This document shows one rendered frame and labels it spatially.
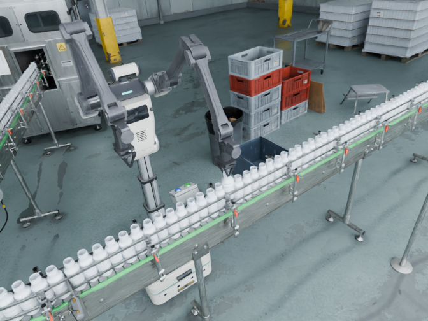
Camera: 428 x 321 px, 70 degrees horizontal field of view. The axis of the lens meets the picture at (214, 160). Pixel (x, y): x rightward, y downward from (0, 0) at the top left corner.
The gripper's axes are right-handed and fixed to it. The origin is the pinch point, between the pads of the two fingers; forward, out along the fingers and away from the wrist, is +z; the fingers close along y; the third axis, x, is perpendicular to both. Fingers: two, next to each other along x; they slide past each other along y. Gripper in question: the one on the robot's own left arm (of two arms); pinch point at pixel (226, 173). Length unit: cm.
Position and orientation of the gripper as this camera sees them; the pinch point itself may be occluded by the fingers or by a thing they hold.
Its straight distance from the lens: 159.7
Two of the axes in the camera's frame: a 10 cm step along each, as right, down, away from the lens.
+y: -5.7, -4.1, 7.1
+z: 0.7, 8.4, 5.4
